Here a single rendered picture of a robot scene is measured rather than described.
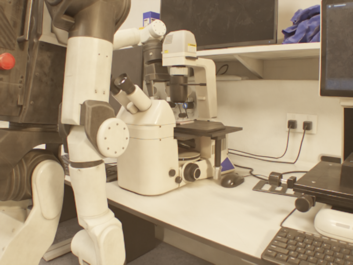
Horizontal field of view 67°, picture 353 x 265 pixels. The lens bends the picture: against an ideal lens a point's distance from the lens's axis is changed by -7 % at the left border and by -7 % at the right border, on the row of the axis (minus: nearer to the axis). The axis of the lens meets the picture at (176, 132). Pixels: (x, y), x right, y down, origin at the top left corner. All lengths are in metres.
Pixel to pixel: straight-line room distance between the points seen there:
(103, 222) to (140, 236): 1.34
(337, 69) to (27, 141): 0.80
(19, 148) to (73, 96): 0.20
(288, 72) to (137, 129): 0.95
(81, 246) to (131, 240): 1.23
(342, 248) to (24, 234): 0.69
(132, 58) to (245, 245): 0.96
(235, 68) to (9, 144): 1.33
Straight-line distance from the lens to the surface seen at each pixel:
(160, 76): 1.14
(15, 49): 0.66
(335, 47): 0.87
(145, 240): 1.98
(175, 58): 1.05
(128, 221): 1.82
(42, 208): 0.73
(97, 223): 0.61
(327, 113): 1.40
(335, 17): 0.88
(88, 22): 0.57
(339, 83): 0.87
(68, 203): 2.55
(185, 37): 1.05
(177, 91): 1.05
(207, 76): 1.17
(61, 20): 0.58
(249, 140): 1.54
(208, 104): 1.19
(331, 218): 0.74
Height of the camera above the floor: 1.09
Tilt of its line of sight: 9 degrees down
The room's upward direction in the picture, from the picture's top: straight up
